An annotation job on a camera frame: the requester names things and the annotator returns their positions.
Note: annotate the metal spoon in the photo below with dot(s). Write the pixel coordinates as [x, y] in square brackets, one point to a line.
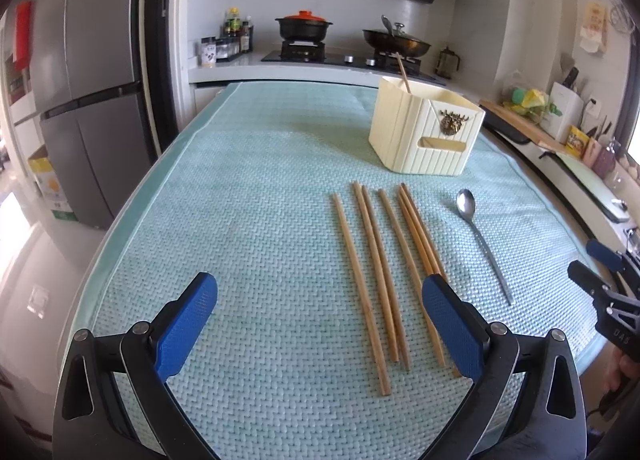
[466, 202]

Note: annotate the person's right hand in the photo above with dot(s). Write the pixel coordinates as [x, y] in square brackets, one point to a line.
[622, 370]

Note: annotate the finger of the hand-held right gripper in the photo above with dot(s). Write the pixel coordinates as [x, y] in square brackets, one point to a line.
[602, 252]
[582, 276]

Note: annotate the grey refrigerator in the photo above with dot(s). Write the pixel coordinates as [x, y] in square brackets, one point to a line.
[90, 90]

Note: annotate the wall socket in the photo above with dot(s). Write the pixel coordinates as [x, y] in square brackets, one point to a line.
[592, 107]

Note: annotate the white kitchen counter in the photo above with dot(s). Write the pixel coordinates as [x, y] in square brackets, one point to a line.
[235, 71]

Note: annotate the dark wok with lid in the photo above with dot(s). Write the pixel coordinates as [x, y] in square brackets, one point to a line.
[395, 42]

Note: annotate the yellow packet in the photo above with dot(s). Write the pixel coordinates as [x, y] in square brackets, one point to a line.
[577, 141]

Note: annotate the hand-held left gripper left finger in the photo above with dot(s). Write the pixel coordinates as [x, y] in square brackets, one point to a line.
[190, 320]

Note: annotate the light green board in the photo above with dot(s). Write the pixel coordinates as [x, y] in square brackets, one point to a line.
[585, 180]

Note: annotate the green yellow plastic bags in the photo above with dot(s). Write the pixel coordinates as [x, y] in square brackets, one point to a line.
[525, 99]

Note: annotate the black tray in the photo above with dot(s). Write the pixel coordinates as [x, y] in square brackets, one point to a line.
[502, 130]

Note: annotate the wooden cutting board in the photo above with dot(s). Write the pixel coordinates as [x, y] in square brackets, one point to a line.
[517, 124]

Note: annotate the hanging paper bag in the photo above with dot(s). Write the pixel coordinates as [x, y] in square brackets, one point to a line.
[595, 27]

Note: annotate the purple soap bottle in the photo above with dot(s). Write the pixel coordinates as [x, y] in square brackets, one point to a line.
[606, 162]

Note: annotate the cream utensil holder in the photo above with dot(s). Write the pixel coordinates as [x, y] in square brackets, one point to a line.
[430, 155]

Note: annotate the white knife block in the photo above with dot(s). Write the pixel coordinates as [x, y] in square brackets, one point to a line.
[562, 110]

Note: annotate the red paper decoration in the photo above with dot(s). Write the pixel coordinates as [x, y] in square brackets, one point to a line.
[24, 35]

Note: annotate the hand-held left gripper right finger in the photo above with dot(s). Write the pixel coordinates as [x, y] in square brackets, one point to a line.
[455, 330]

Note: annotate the dark sauce bottle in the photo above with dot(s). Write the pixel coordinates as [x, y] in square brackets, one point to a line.
[245, 35]

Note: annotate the black pot with orange lid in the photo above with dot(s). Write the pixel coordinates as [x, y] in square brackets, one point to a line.
[305, 30]

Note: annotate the wooden chopstick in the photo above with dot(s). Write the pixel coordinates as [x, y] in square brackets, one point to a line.
[402, 72]
[360, 295]
[387, 285]
[424, 232]
[374, 270]
[407, 265]
[414, 232]

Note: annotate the teal woven mat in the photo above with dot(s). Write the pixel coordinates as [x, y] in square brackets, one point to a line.
[250, 190]

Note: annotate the black gas stove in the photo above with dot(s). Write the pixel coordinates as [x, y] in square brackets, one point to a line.
[320, 57]

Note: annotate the yellow green cardboard box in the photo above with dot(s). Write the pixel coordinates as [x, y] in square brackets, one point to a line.
[50, 190]

